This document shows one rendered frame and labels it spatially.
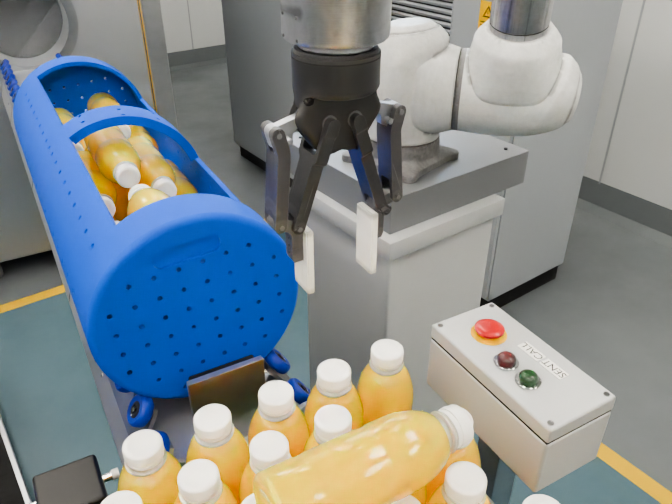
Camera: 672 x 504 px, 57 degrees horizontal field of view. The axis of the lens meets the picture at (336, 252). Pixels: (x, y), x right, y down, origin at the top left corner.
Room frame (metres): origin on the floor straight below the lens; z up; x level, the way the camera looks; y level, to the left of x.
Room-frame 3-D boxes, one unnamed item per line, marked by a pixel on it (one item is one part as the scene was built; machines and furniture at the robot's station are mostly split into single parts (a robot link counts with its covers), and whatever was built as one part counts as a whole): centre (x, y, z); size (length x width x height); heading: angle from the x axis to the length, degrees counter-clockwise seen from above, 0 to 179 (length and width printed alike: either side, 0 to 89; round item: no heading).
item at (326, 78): (0.52, 0.00, 1.42); 0.08 x 0.07 x 0.09; 120
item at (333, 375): (0.52, 0.00, 1.09); 0.04 x 0.04 x 0.02
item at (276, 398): (0.49, 0.07, 1.09); 0.04 x 0.04 x 0.02
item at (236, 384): (0.59, 0.14, 0.99); 0.10 x 0.02 x 0.12; 119
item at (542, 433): (0.55, -0.21, 1.05); 0.20 x 0.10 x 0.10; 29
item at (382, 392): (0.56, -0.06, 0.99); 0.07 x 0.07 x 0.19
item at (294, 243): (0.50, 0.05, 1.29); 0.03 x 0.01 x 0.05; 120
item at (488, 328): (0.59, -0.19, 1.11); 0.04 x 0.04 x 0.01
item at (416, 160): (1.21, -0.12, 1.10); 0.22 x 0.18 x 0.06; 48
